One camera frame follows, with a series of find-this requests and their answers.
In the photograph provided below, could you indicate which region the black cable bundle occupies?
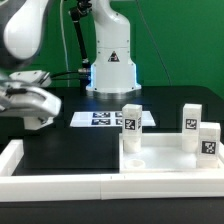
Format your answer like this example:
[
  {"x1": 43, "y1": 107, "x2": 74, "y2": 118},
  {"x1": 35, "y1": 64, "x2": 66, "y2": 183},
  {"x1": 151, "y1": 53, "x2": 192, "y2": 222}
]
[{"x1": 49, "y1": 6, "x2": 92, "y2": 89}]

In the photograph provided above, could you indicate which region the white U-shaped fence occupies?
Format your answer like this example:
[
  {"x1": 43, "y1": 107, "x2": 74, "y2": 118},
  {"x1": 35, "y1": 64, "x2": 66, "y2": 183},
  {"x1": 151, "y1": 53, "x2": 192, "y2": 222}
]
[{"x1": 0, "y1": 140, "x2": 224, "y2": 202}]

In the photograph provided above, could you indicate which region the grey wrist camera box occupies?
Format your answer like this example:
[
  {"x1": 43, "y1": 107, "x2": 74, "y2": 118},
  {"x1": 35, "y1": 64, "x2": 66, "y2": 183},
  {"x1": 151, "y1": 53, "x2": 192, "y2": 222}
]
[{"x1": 9, "y1": 70, "x2": 51, "y2": 87}]

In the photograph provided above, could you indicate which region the white sheet with markers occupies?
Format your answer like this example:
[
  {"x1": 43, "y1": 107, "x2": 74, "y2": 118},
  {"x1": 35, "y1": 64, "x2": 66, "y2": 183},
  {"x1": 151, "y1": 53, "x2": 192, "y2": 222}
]
[{"x1": 69, "y1": 110, "x2": 157, "y2": 128}]

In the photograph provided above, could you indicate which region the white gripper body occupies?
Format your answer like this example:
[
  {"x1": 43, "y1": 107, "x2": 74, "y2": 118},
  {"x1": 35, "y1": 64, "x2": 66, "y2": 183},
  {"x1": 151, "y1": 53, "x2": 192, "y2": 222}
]
[{"x1": 0, "y1": 86, "x2": 61, "y2": 118}]

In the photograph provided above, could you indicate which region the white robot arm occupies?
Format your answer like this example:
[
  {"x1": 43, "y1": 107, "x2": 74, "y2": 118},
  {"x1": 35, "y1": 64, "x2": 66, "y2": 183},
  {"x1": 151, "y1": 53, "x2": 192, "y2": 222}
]
[{"x1": 0, "y1": 0, "x2": 136, "y2": 118}]

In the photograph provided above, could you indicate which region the white square table top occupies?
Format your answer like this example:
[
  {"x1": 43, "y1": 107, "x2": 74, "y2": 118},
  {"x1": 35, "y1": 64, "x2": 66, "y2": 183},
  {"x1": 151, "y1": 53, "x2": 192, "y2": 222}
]
[{"x1": 119, "y1": 133, "x2": 224, "y2": 173}]

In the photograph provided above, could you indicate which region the white thin cable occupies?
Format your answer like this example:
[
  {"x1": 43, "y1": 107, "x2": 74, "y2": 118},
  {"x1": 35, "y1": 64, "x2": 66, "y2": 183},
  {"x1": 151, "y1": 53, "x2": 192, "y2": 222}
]
[{"x1": 59, "y1": 0, "x2": 71, "y2": 88}]

